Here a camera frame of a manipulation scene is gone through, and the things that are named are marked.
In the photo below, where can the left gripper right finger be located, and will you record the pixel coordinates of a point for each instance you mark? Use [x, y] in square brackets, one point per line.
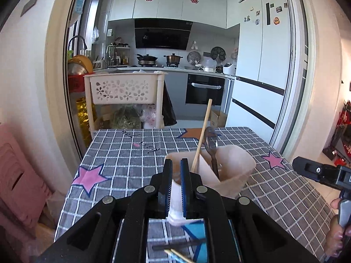
[189, 183]

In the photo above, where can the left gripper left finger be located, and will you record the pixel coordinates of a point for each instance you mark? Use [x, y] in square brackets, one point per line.
[164, 184]

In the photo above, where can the plain wooden chopstick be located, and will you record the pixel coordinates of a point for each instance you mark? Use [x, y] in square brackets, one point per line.
[198, 150]

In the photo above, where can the beige plastic utensil holder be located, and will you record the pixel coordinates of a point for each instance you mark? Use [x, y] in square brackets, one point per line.
[235, 165]

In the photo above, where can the black kitchen faucet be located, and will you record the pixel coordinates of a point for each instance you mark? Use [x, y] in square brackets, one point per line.
[80, 40]

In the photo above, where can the person's right hand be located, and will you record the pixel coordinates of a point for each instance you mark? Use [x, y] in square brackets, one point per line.
[334, 238]

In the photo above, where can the cardboard box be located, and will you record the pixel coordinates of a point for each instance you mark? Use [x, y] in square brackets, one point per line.
[217, 119]

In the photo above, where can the black built-in oven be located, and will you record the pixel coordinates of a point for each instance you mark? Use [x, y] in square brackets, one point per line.
[200, 88]

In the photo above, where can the beige flower-cutout storage cart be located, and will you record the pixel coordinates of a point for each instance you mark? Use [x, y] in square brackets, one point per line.
[124, 89]

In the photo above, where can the white refrigerator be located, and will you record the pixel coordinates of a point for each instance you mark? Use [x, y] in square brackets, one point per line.
[262, 66]

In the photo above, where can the white rice cooker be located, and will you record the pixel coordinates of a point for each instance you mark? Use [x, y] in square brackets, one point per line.
[229, 69]

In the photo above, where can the bronze stock pot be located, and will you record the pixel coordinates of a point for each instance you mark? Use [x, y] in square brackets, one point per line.
[173, 58]

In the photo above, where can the black wok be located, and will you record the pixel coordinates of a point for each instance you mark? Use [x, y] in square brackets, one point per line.
[146, 60]

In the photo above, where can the red dish basin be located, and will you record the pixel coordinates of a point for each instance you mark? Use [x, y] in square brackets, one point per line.
[76, 83]

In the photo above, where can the pink plastic stool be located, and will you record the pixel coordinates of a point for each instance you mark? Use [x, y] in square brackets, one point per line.
[23, 192]

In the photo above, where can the black range hood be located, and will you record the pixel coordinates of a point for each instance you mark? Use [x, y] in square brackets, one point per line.
[162, 33]

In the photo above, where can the white upper cabinets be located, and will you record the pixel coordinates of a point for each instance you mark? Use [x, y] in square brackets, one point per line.
[220, 13]

